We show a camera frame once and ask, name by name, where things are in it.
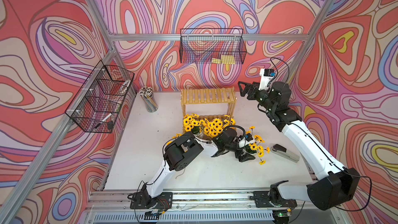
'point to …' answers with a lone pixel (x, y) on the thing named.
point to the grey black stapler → (282, 152)
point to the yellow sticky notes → (224, 59)
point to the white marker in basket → (102, 120)
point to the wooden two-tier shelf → (210, 95)
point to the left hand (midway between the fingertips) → (254, 152)
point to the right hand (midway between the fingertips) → (245, 86)
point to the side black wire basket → (95, 108)
